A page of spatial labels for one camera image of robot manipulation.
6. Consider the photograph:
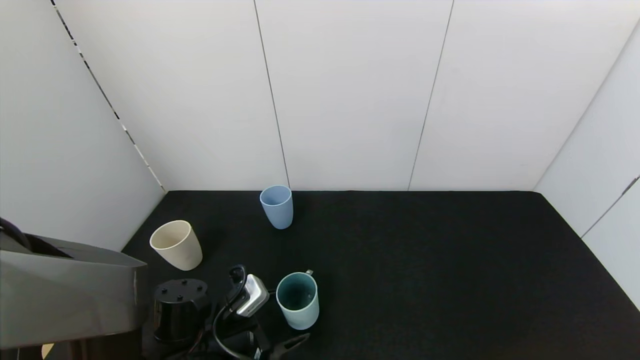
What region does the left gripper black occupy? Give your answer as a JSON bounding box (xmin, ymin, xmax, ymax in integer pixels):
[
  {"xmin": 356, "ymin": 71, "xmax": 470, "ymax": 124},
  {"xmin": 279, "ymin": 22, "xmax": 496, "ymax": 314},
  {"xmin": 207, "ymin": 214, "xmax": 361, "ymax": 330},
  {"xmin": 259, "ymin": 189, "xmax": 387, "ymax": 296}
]
[{"xmin": 219, "ymin": 315, "xmax": 311, "ymax": 360}]

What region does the light blue plastic cup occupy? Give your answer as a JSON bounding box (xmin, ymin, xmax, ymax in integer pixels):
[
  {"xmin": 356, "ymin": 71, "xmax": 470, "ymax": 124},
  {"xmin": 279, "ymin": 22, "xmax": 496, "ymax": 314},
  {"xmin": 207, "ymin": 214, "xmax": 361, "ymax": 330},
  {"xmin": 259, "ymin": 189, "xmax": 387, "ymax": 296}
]
[{"xmin": 259, "ymin": 185, "xmax": 294, "ymax": 230}]

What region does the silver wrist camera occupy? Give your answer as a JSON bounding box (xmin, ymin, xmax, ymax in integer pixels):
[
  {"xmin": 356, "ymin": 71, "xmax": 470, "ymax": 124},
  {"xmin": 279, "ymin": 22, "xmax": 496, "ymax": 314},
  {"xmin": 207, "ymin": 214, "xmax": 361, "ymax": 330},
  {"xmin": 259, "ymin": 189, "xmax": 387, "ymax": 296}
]
[{"xmin": 234, "ymin": 273, "xmax": 270, "ymax": 319}]

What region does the teal plastic cup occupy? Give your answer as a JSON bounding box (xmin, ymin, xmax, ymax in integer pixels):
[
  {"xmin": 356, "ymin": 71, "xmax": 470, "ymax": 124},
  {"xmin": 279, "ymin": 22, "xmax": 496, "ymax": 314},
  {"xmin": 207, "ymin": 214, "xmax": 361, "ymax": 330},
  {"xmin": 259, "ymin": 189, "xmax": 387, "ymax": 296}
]
[{"xmin": 276, "ymin": 271, "xmax": 320, "ymax": 331}]

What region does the black camera cable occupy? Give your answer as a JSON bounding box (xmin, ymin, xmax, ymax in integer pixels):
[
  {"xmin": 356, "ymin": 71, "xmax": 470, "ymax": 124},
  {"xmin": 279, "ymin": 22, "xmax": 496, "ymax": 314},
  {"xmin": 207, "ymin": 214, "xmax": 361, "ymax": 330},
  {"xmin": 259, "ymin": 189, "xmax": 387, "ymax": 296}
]
[{"xmin": 212, "ymin": 264, "xmax": 261, "ymax": 360}]

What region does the beige plastic cup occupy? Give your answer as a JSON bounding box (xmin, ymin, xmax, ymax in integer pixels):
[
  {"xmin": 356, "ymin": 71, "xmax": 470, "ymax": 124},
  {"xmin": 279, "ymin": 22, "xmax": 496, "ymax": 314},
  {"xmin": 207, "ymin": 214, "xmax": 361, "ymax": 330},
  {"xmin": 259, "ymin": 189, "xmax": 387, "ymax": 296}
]
[{"xmin": 149, "ymin": 220, "xmax": 203, "ymax": 272}]

